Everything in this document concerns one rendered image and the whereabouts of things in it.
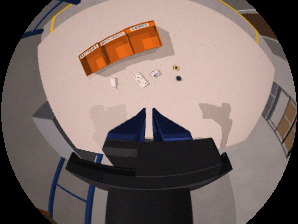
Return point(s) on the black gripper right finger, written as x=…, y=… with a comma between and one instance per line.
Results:
x=165, y=129

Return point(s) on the orange rack of bins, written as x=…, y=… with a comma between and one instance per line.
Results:
x=119, y=46

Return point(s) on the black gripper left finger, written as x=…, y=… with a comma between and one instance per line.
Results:
x=132, y=129

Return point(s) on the white domino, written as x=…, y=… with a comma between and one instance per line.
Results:
x=139, y=78

